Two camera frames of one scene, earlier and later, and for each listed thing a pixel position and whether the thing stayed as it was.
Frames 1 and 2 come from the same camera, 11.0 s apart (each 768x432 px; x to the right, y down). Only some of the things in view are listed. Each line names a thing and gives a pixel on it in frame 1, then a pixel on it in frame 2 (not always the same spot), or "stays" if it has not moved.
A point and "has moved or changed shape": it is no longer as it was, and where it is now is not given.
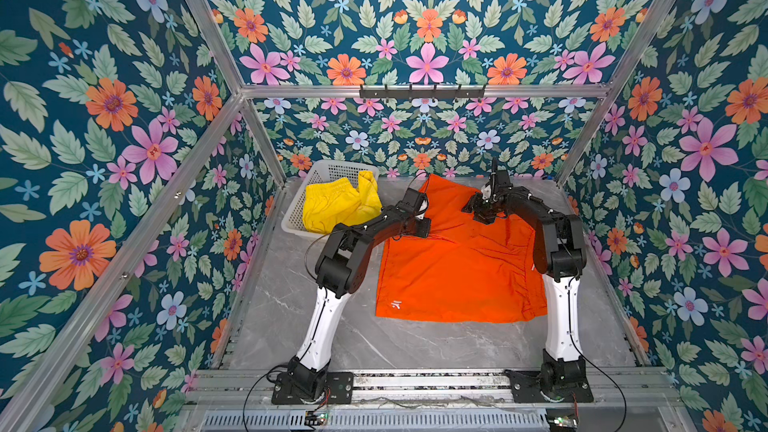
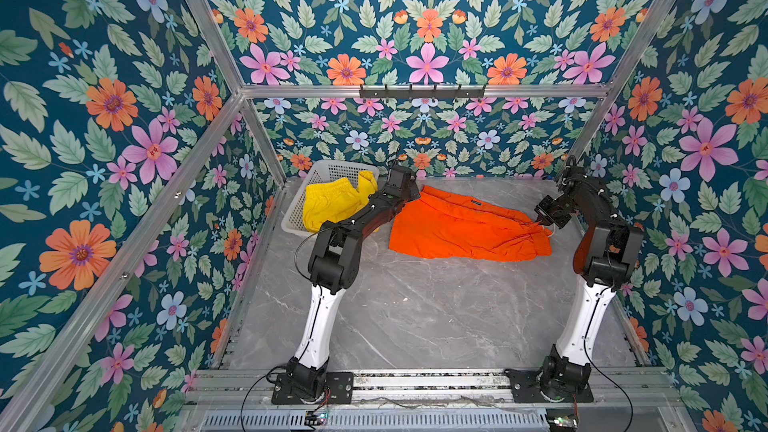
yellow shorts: x=333 y=203 stays
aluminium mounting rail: x=645 y=388 stays
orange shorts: x=465 y=270 has moved or changed shape
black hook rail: x=421 y=94 stays
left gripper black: x=425 y=229 to x=411 y=189
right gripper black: x=475 y=204 to x=546 y=217
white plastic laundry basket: x=323 y=170 stays
